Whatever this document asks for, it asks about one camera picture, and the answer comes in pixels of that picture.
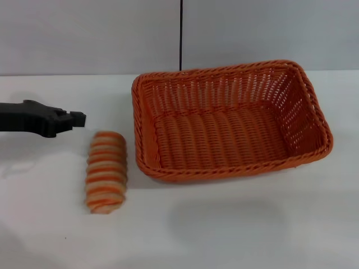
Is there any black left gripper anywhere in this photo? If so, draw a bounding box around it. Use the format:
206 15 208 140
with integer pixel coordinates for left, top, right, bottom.
0 99 87 139

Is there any orange striped bread roll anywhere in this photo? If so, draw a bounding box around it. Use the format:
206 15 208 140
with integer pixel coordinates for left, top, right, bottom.
84 130 130 215

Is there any orange woven plastic basket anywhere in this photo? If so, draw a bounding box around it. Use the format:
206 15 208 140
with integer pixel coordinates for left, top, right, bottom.
131 58 335 184

